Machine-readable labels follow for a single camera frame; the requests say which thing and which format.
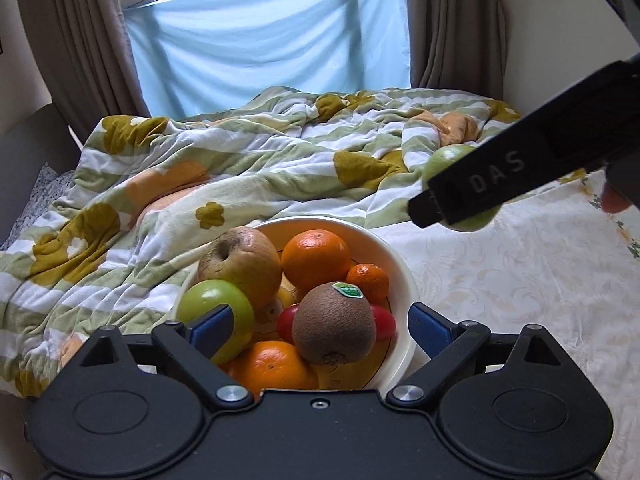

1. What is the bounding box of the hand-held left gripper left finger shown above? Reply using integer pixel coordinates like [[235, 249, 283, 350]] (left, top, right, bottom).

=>
[[77, 304, 253, 409]]

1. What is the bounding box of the medium mandarin orange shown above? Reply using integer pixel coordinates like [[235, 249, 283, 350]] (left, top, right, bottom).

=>
[[227, 340, 319, 397]]

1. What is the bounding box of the large orange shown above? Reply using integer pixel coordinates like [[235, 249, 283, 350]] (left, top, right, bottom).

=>
[[281, 229, 352, 297]]

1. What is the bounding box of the brown kiwi with green sticker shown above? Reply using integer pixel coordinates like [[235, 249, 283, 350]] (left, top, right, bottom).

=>
[[292, 281, 377, 366]]

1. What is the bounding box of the small mandarin orange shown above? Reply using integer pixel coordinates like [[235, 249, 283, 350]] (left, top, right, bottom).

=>
[[346, 263, 390, 306]]

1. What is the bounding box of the person's right hand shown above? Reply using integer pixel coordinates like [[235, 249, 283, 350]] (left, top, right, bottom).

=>
[[600, 184, 632, 214]]

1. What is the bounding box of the wrinkled yellow apple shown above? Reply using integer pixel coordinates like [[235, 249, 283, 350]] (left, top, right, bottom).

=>
[[196, 226, 283, 312]]

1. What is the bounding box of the light blue window cloth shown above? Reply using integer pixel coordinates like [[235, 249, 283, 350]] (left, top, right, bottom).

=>
[[124, 0, 414, 121]]

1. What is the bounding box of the grey speckled cloth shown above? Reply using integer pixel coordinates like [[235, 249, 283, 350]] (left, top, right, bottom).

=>
[[0, 162, 78, 251]]

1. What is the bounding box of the cream yellow bowl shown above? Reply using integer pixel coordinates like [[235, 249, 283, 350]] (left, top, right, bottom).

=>
[[172, 216, 420, 393]]

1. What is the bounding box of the brown curtain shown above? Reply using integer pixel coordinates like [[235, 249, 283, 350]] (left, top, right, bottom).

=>
[[401, 0, 509, 100], [14, 0, 152, 142]]

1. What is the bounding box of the white floral bed sheet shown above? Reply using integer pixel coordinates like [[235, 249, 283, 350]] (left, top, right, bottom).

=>
[[372, 167, 640, 480]]

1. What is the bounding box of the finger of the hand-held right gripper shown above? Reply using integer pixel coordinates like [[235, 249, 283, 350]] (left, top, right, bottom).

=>
[[407, 180, 451, 229]]

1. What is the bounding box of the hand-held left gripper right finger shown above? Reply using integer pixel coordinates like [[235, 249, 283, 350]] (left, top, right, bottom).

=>
[[389, 302, 558, 408]]

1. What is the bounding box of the green apple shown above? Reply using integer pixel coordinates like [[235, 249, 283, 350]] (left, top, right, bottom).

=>
[[422, 144, 501, 233], [177, 280, 256, 365]]

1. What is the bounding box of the green striped floral blanket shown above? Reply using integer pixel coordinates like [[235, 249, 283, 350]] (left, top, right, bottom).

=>
[[0, 85, 524, 399]]

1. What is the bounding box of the red cherry tomato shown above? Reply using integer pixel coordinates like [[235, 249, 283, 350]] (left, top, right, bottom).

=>
[[276, 304, 301, 345], [370, 305, 397, 343]]

